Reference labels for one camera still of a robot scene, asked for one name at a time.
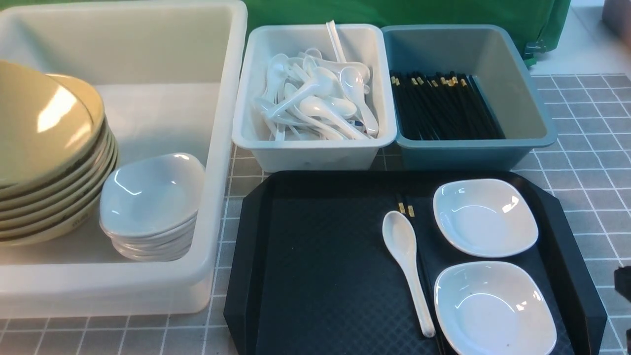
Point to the pile of black chopsticks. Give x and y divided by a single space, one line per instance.
443 106

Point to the white spoon on tray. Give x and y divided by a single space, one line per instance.
400 240

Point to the white spoon tray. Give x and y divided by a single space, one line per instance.
362 43

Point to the pile of white spoons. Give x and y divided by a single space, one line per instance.
317 98

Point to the white square dish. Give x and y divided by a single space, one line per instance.
152 196
493 308
486 218

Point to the yellow noodle bowl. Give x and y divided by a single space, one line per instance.
9 224
93 101
44 126
99 184
63 182
66 197
53 226

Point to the black chopstick on tray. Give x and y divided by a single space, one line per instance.
442 344
400 206

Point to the stack of white square dishes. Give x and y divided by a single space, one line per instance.
164 246

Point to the grey checkered table mat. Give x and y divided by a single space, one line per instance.
588 170

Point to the large white plastic bin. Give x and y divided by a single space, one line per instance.
168 71

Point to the green backdrop cloth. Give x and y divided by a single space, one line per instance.
535 26

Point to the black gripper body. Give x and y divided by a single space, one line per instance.
622 282

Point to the black serving tray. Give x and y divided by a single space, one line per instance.
312 276

